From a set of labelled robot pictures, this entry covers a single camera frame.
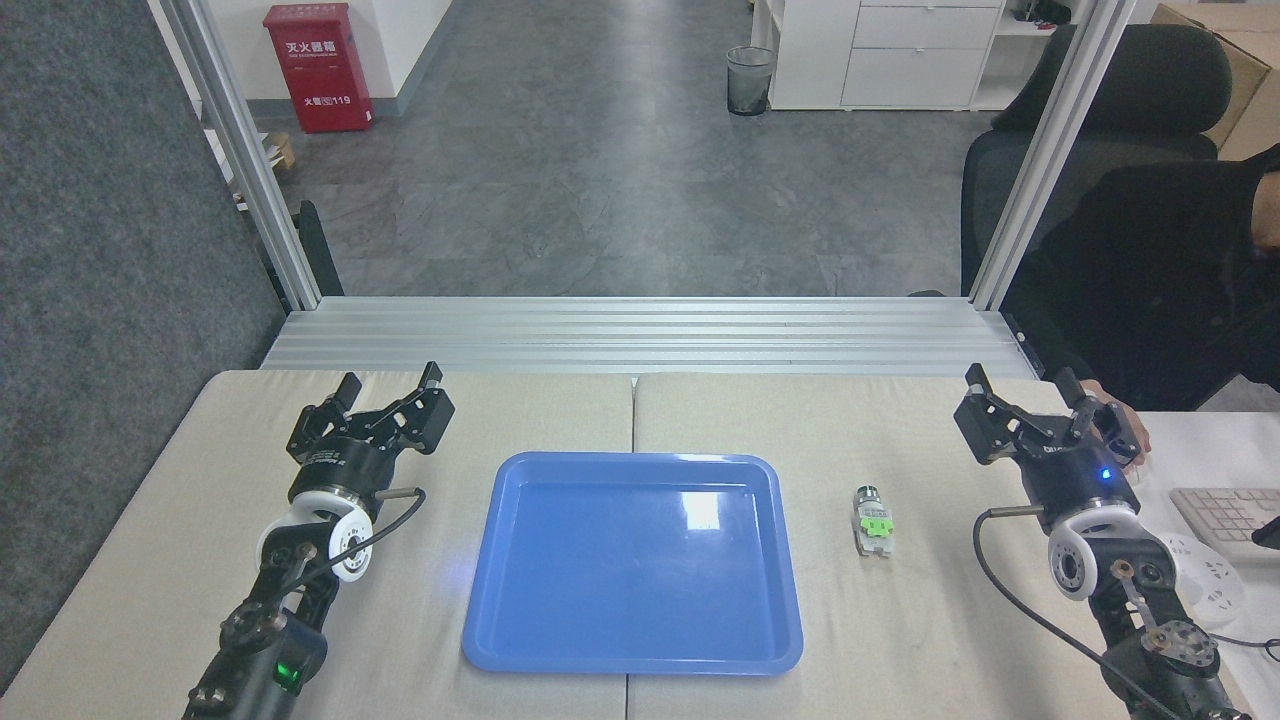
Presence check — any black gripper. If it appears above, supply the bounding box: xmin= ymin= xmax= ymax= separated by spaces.
xmin=287 ymin=362 xmax=456 ymax=501
xmin=953 ymin=363 xmax=1147 ymax=515

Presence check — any white green switch part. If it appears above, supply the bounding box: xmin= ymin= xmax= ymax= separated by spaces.
xmin=853 ymin=485 xmax=895 ymax=557

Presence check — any blue plastic tray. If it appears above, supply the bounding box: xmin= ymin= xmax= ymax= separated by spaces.
xmin=461 ymin=451 xmax=805 ymax=676

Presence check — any person's hand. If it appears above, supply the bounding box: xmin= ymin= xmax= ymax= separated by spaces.
xmin=1080 ymin=380 xmax=1153 ymax=463

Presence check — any person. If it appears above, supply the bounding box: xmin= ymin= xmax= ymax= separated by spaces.
xmin=1005 ymin=143 xmax=1280 ymax=413

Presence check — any white keyboard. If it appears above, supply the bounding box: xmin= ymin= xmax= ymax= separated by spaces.
xmin=1170 ymin=487 xmax=1280 ymax=561

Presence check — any white power strip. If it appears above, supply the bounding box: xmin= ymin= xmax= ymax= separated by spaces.
xmin=1158 ymin=533 xmax=1247 ymax=628

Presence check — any grey felt partition panel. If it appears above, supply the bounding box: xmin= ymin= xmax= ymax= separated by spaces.
xmin=0 ymin=0 xmax=291 ymax=693

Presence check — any black office chair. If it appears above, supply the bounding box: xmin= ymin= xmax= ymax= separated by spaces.
xmin=960 ymin=22 xmax=1233 ymax=297

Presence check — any red fire extinguisher box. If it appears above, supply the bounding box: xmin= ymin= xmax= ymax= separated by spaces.
xmin=263 ymin=3 xmax=375 ymax=134

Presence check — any white drawer cabinet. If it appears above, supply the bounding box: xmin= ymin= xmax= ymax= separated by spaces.
xmin=750 ymin=0 xmax=1011 ymax=112

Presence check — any brown cardboard box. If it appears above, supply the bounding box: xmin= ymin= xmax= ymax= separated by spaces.
xmin=1150 ymin=3 xmax=1280 ymax=161

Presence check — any grey mesh waste bin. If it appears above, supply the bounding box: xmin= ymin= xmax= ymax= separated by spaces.
xmin=726 ymin=45 xmax=777 ymax=117

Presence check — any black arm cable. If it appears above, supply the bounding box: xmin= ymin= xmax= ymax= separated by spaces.
xmin=973 ymin=507 xmax=1176 ymax=720
xmin=300 ymin=486 xmax=428 ymax=593

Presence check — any black post bracket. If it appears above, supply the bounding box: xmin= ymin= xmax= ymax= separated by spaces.
xmin=297 ymin=200 xmax=345 ymax=298

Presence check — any silver aluminium post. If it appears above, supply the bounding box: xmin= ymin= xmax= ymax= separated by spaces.
xmin=160 ymin=0 xmax=323 ymax=312
xmin=968 ymin=0 xmax=1139 ymax=312

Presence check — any silver aluminium rail platform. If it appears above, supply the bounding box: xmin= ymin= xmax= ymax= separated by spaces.
xmin=260 ymin=297 xmax=1041 ymax=379

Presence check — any thin black power cable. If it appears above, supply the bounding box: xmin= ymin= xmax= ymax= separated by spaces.
xmin=1210 ymin=632 xmax=1280 ymax=663

